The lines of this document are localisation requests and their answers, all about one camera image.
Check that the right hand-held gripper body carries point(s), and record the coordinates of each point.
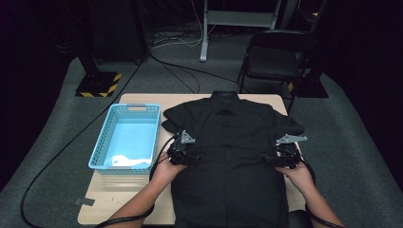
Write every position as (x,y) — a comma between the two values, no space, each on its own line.
(285,155)

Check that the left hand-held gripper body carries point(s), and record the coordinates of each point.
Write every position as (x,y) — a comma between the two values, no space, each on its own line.
(180,152)

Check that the black short-sleeved shirt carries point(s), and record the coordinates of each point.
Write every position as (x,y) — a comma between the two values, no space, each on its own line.
(231,158)

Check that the blue plastic basket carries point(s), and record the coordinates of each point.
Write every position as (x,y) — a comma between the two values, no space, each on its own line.
(126,139)

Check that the person's left hand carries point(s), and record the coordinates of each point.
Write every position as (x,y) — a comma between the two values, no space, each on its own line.
(166,171)

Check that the person's right hand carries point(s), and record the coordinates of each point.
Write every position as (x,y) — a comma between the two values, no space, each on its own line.
(297,177)

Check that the black stand with striped base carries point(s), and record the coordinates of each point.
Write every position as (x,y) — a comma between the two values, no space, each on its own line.
(309,87)
(98,84)

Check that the black folding chair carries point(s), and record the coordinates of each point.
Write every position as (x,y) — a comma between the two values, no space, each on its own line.
(275,63)

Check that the grey tape piece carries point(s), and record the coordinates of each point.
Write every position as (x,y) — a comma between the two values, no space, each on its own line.
(85,201)

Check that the black cabinet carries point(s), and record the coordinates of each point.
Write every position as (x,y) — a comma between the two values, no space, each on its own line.
(117,28)

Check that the white metal desk frame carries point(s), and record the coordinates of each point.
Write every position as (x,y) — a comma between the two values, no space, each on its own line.
(236,18)

